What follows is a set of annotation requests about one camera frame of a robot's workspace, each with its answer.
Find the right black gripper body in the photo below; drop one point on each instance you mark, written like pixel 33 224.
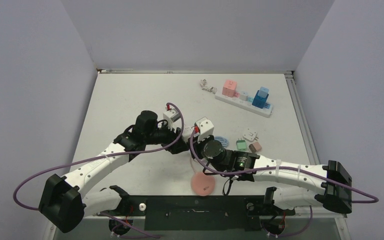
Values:
pixel 197 147

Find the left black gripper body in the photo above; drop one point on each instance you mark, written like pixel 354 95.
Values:
pixel 163 136

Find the white cube adapter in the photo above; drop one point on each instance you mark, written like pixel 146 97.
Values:
pixel 187 132

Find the pink round disc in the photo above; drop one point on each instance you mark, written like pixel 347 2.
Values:
pixel 202 185

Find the green plug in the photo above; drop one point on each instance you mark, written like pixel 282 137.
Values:
pixel 241 145

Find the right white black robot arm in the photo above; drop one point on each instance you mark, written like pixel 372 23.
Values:
pixel 322 185

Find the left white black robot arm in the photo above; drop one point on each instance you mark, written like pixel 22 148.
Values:
pixel 64 200

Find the white flat plug adapter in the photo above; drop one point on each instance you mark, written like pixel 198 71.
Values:
pixel 250 134

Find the small pink plug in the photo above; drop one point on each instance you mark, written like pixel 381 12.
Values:
pixel 255 147

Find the small white plug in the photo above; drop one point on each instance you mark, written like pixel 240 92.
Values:
pixel 243 95

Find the light blue plug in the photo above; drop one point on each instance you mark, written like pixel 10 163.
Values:
pixel 263 92

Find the pink cube adapter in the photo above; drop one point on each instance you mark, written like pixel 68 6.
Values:
pixel 229 88

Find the dark blue cube adapter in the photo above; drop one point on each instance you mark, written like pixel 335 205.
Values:
pixel 259 102

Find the white power strip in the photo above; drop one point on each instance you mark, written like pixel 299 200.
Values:
pixel 245 105

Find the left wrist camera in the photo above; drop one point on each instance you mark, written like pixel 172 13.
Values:
pixel 171 115

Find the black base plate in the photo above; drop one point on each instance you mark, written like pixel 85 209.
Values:
pixel 199 213

